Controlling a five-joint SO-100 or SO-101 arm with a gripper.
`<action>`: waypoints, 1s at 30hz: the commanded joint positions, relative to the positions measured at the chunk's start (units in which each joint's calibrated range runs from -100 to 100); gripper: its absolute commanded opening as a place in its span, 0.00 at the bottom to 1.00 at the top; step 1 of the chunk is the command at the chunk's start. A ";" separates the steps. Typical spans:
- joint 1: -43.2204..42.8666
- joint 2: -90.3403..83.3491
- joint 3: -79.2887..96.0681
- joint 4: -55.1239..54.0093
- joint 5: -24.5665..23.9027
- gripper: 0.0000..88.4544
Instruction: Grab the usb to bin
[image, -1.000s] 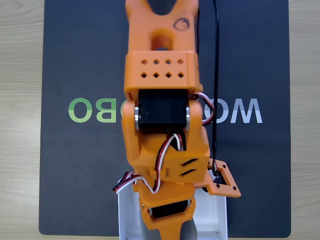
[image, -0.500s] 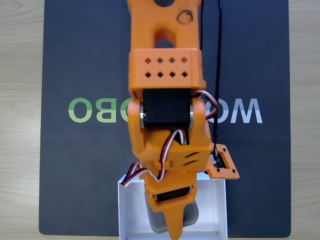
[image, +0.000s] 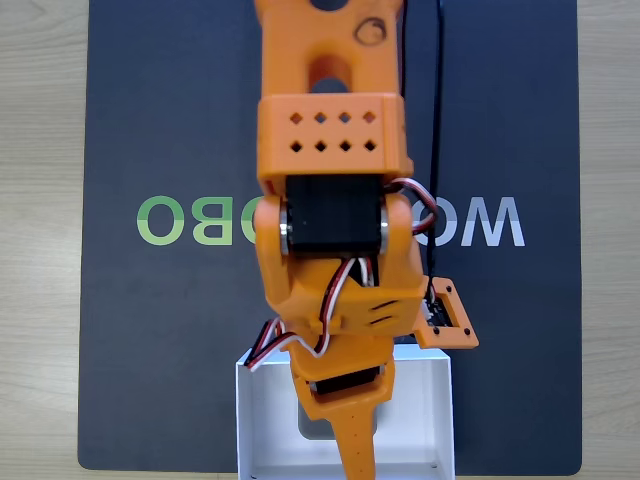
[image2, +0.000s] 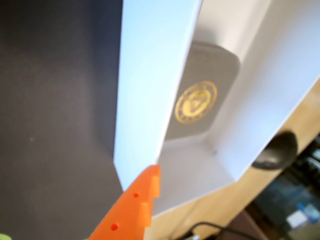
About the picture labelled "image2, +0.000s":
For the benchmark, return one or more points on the grey square case gold emblem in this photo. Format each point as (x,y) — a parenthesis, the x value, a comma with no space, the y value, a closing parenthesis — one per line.
(212,72)

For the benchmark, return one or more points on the black computer mouse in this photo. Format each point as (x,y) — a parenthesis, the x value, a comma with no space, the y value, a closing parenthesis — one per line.
(277,152)

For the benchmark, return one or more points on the white cardboard box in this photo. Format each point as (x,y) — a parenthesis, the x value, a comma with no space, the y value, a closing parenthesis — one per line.
(145,87)

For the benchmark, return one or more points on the dark blue WOWROBO mat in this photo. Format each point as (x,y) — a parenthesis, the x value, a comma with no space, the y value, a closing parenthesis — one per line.
(50,100)

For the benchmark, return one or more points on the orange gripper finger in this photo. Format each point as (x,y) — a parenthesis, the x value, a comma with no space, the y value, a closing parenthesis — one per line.
(130,212)

